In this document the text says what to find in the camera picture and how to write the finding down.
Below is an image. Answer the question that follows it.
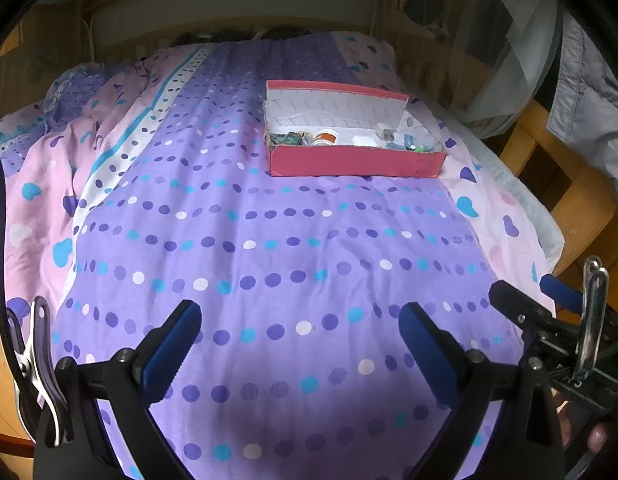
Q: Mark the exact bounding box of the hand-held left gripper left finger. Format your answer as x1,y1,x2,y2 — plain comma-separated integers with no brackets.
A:
33,300,202,480

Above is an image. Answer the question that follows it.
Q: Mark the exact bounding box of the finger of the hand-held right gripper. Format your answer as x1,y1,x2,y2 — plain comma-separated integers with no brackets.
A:
489,280,554,333
540,275,583,312

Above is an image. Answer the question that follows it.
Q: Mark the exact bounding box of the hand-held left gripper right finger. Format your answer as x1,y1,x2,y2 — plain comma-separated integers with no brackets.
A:
398,302,566,480

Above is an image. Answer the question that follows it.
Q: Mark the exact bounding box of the red cardboard box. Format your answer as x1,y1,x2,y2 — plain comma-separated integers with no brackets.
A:
263,80,448,179

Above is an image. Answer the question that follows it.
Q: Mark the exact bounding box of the person's right hand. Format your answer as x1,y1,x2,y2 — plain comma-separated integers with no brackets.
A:
556,395,614,456

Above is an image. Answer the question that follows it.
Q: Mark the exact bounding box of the metal spring clip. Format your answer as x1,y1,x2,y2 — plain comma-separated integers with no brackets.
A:
6,296,74,449
574,256,610,387

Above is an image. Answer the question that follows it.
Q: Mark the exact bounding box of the white mattress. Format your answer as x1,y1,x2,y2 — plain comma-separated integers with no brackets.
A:
481,155,566,267

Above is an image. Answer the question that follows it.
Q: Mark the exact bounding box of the wooden chair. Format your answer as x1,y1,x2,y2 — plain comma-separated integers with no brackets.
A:
499,100,618,282

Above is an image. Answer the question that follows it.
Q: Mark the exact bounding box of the purple dotted bed sheet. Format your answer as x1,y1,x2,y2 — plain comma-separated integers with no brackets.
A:
0,30,557,480

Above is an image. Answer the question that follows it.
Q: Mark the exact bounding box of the grey jacket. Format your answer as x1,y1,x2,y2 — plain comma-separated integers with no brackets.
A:
546,15,618,182

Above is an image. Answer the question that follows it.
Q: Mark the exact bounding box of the plastic covered standing fan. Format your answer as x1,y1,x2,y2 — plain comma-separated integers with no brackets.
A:
459,0,566,137

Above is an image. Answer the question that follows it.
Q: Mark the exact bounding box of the dark hanging cloth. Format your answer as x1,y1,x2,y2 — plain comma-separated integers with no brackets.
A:
403,0,448,37

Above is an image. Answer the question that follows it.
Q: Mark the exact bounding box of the thick black cable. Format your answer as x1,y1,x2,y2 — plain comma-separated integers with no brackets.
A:
0,147,16,361

